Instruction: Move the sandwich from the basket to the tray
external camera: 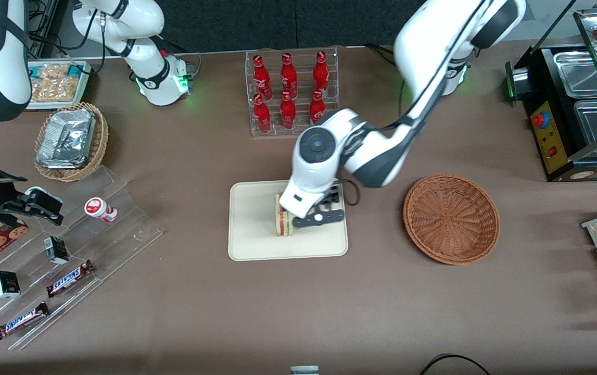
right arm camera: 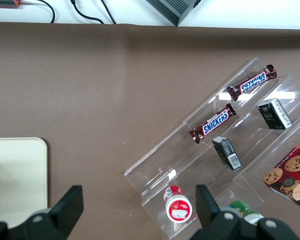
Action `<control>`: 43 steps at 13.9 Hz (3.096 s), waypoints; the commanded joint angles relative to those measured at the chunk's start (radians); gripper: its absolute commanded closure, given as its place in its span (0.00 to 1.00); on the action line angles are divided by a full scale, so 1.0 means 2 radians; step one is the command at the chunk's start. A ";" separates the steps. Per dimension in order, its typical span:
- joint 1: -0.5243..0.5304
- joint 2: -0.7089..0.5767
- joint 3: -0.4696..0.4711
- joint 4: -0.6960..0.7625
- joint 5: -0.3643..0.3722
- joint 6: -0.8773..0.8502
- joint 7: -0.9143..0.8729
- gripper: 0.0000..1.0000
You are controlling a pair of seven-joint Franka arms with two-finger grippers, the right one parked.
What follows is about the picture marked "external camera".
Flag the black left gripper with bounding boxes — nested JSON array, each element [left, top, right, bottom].
[[323, 183, 345, 211]]

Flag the triangular sandwich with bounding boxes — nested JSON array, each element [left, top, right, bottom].
[[275, 190, 295, 238]]

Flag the light oval wicker basket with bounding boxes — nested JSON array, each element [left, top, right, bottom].
[[34, 102, 109, 182]]

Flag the cream plastic tray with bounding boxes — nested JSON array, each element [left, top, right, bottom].
[[228, 177, 349, 261]]

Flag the brown round wicker basket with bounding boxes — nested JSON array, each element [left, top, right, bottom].
[[402, 173, 501, 266]]

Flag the white tray of snack packs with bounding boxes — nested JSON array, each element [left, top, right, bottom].
[[27, 59, 94, 110]]

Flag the small black carton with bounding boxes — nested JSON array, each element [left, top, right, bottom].
[[44, 235, 70, 266], [0, 270, 21, 299]]

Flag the small red white bottle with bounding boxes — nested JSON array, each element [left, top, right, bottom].
[[84, 197, 119, 224]]

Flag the aluminium foil container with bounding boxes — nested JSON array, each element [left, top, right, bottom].
[[36, 108, 97, 170]]

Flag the clear acrylic bottle rack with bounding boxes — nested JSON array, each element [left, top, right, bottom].
[[245, 46, 339, 137]]

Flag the brown Snickers bar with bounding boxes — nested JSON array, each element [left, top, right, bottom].
[[0, 302, 50, 341], [46, 260, 96, 298]]

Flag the red cola bottle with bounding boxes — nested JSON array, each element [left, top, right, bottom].
[[280, 92, 297, 130], [312, 51, 331, 93], [252, 54, 272, 95], [309, 90, 327, 126], [253, 94, 272, 134], [280, 53, 298, 96]]

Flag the clear acrylic stepped display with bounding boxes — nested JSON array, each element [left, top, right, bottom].
[[0, 166, 163, 351]]

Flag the black food warmer appliance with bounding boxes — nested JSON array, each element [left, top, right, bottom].
[[505, 0, 597, 183]]

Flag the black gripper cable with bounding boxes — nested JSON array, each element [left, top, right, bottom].
[[337, 179, 362, 208]]

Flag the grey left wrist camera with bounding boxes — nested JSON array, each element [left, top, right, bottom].
[[292, 207, 347, 230]]

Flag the black arm base cables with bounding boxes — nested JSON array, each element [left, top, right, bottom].
[[365, 43, 401, 66], [28, 0, 109, 74]]

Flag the black floor cable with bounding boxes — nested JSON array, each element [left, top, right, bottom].
[[419, 354, 491, 375]]

